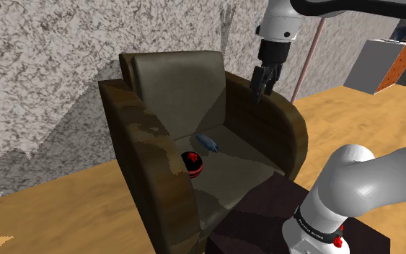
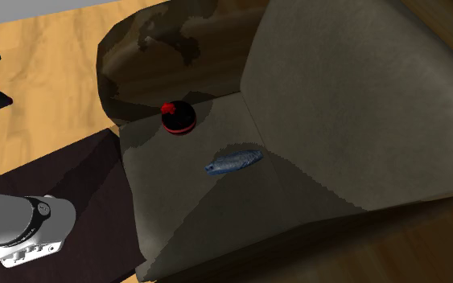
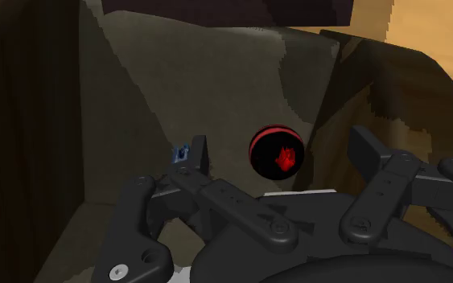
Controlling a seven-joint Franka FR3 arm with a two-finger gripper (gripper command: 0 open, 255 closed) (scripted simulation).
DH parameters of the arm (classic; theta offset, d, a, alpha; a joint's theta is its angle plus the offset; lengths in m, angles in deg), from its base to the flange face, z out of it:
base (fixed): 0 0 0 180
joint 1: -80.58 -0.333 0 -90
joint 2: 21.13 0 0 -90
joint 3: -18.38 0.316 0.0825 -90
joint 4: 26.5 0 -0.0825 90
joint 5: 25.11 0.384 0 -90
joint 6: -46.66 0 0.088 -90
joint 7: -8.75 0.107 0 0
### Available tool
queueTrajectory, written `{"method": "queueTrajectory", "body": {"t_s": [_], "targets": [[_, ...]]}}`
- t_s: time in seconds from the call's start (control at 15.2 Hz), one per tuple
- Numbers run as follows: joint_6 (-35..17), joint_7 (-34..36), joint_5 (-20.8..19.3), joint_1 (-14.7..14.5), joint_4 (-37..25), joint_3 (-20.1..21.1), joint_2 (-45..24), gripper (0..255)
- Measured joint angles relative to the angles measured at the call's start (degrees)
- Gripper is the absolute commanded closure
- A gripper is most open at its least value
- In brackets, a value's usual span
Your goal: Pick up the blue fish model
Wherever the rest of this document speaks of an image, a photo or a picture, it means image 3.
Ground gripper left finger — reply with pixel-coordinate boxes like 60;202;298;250
92;134;300;283

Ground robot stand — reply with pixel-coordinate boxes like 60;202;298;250
100;0;355;28

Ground black ball with red stripes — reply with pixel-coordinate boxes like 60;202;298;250
248;124;306;182

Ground small blue object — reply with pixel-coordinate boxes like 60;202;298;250
171;143;191;164

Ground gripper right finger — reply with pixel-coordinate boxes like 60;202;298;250
339;125;453;254

